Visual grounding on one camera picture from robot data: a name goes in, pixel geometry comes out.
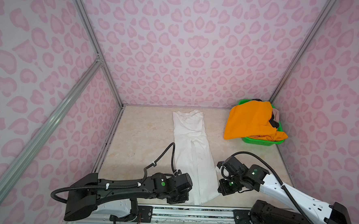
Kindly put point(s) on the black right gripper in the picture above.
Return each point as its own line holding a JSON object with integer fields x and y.
{"x": 222, "y": 190}

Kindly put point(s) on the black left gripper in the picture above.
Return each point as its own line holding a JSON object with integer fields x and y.
{"x": 186, "y": 197}

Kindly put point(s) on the white t-shirt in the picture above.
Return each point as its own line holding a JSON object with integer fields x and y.
{"x": 193, "y": 156}

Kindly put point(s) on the orange garment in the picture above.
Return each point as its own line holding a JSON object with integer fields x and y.
{"x": 252, "y": 120}

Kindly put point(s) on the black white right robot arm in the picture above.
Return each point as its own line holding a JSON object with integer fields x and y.
{"x": 302, "y": 208}

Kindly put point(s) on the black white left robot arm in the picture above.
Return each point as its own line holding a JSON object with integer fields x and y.
{"x": 89, "y": 192}

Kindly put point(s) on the green laundry basket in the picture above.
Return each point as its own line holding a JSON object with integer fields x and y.
{"x": 257, "y": 141}

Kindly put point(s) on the black garment in basket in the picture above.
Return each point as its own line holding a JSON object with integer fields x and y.
{"x": 273, "y": 123}

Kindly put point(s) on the pink beige garment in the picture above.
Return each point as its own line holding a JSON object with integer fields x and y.
{"x": 276, "y": 114}

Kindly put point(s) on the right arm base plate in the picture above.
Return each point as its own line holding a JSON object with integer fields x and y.
{"x": 241, "y": 216}

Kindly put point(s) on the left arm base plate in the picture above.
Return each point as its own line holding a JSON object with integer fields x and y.
{"x": 137, "y": 213}

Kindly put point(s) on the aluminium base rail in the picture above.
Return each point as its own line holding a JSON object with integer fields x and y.
{"x": 219, "y": 211}

